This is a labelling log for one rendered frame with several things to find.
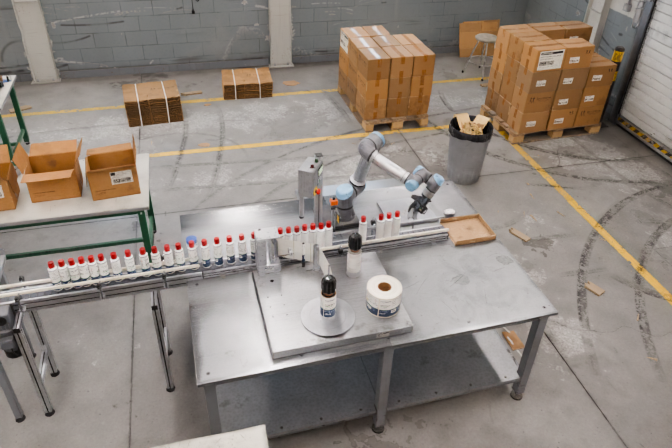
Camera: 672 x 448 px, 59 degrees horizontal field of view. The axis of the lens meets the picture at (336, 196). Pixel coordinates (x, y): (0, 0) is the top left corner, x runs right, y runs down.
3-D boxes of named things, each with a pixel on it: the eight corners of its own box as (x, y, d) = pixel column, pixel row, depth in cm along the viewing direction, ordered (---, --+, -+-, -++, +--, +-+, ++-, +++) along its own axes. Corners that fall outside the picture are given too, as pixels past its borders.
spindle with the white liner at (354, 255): (348, 279, 362) (350, 240, 345) (344, 269, 369) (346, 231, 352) (362, 276, 364) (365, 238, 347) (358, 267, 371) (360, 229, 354)
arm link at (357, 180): (339, 193, 420) (363, 135, 383) (350, 184, 430) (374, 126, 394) (353, 203, 417) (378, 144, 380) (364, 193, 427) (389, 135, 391)
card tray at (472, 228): (455, 245, 399) (456, 241, 397) (439, 223, 420) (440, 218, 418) (495, 239, 406) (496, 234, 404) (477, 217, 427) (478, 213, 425)
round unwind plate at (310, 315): (307, 342, 319) (307, 340, 318) (295, 302, 343) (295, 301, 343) (361, 331, 326) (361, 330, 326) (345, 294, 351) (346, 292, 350)
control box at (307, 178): (298, 195, 362) (297, 169, 352) (308, 181, 376) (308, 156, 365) (313, 199, 360) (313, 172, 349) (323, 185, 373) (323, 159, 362)
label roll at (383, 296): (370, 320, 334) (372, 301, 326) (361, 295, 350) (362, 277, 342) (404, 314, 338) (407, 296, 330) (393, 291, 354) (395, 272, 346)
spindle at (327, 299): (322, 322, 330) (323, 284, 313) (318, 311, 337) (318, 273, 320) (337, 319, 332) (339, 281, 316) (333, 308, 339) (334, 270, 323)
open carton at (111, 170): (90, 209, 429) (79, 165, 408) (89, 174, 468) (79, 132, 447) (145, 200, 441) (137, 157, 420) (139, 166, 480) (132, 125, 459)
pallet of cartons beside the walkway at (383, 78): (429, 126, 724) (438, 55, 673) (364, 133, 703) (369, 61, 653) (394, 86, 819) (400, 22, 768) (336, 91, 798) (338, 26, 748)
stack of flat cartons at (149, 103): (128, 127, 696) (123, 103, 678) (126, 108, 738) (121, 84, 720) (184, 121, 715) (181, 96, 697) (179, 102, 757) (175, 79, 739)
